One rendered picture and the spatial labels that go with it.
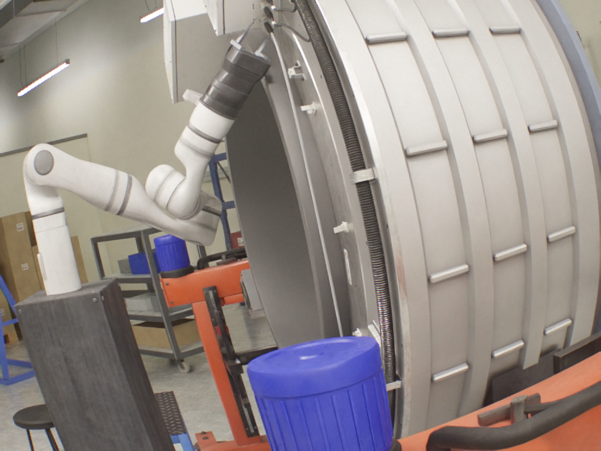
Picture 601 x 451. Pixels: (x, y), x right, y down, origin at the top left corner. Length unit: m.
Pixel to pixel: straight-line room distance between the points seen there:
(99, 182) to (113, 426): 0.54
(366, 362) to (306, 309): 1.48
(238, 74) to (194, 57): 0.68
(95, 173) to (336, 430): 1.14
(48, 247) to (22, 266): 6.97
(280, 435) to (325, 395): 0.06
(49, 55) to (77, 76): 0.98
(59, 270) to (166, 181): 0.36
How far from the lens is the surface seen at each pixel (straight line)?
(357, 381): 0.68
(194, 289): 2.89
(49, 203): 1.70
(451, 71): 1.25
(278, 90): 1.50
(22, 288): 8.64
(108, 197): 1.73
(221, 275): 2.90
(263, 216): 2.22
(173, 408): 2.51
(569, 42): 1.37
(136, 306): 6.10
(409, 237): 1.17
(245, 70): 1.46
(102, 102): 10.57
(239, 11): 1.49
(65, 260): 1.71
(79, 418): 1.70
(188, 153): 1.48
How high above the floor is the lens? 1.27
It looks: 3 degrees down
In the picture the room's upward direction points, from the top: 12 degrees counter-clockwise
